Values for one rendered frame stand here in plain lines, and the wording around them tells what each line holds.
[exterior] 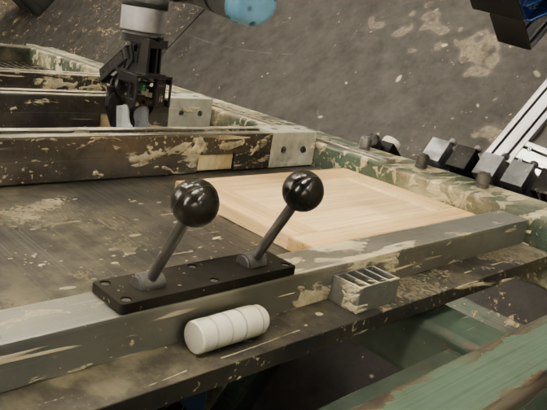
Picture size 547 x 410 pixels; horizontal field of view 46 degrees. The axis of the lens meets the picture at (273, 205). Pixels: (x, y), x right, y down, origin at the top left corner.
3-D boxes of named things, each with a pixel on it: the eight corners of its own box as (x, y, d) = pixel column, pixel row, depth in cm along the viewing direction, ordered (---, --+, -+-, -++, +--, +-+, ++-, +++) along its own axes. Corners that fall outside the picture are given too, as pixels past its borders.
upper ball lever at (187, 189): (170, 304, 56) (236, 202, 48) (133, 313, 53) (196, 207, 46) (152, 271, 58) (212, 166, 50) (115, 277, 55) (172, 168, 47)
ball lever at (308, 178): (269, 281, 64) (339, 189, 57) (241, 288, 62) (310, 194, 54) (251, 252, 66) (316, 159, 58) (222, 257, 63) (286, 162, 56)
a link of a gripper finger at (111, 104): (107, 128, 110) (111, 76, 107) (102, 126, 111) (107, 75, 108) (131, 128, 113) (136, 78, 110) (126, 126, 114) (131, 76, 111)
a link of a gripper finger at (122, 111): (124, 162, 109) (129, 108, 106) (107, 153, 113) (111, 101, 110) (141, 161, 111) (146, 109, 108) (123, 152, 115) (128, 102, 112)
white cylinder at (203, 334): (201, 361, 54) (269, 338, 59) (205, 329, 53) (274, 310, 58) (181, 345, 56) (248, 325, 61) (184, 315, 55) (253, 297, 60)
